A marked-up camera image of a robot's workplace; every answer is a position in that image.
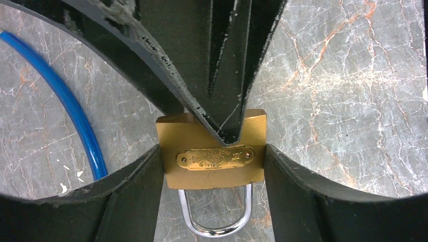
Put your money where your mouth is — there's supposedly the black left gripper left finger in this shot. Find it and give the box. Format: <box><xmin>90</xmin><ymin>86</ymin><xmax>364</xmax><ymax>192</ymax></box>
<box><xmin>1</xmin><ymin>145</ymin><xmax>164</xmax><ymax>241</ymax></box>

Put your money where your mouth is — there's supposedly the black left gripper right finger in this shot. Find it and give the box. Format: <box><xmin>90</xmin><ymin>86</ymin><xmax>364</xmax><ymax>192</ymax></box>
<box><xmin>264</xmin><ymin>144</ymin><xmax>427</xmax><ymax>241</ymax></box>

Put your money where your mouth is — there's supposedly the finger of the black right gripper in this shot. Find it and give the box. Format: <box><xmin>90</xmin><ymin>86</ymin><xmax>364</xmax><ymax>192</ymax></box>
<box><xmin>4</xmin><ymin>1</ymin><xmax>231</xmax><ymax>145</ymax></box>
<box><xmin>208</xmin><ymin>1</ymin><xmax>287</xmax><ymax>145</ymax></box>

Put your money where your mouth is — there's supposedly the blue cable lock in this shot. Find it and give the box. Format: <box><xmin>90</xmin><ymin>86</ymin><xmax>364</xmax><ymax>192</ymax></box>
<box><xmin>1</xmin><ymin>31</ymin><xmax>108</xmax><ymax>181</ymax></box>

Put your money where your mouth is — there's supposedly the brass padlock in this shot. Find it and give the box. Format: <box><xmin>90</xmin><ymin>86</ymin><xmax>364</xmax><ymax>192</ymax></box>
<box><xmin>156</xmin><ymin>109</ymin><xmax>267</xmax><ymax>238</ymax></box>

